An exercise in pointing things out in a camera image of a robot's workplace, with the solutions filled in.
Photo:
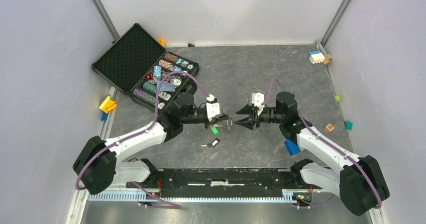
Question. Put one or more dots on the wooden letter cube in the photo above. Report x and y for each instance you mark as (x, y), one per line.
(328, 128)

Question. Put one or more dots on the keyring with bunch of keys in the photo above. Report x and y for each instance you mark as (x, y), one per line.
(229, 124)

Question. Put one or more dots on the key with black tag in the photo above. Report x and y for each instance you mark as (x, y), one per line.
(211, 144)

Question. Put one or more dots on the blue card in case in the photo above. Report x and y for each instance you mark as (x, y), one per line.
(166, 86)

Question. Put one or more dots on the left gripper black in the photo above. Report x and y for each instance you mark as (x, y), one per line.
(216, 120)

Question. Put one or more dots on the white blue toy brick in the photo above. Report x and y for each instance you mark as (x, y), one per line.
(316, 57)

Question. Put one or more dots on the black poker chip case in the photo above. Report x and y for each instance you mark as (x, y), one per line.
(129, 64)

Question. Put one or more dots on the orange block behind case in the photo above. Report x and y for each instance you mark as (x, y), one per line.
(161, 42)

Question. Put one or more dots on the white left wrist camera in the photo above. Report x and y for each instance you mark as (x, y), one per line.
(213, 108)

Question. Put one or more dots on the key with green tag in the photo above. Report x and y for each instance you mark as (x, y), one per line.
(215, 129)

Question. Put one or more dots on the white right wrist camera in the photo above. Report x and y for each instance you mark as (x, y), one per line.
(257, 100)

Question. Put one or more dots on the teal cube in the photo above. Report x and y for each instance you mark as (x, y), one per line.
(348, 125)

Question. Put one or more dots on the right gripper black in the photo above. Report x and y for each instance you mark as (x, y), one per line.
(249, 110)

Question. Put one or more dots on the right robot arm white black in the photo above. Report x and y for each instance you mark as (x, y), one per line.
(357, 181)

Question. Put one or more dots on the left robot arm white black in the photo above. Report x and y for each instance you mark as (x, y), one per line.
(102, 163)

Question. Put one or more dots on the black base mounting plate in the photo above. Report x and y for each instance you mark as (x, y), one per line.
(223, 182)

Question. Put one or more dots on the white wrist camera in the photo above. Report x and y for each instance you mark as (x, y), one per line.
(257, 100)
(213, 108)

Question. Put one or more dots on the yellow orange toy block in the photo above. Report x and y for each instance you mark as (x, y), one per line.
(107, 105)

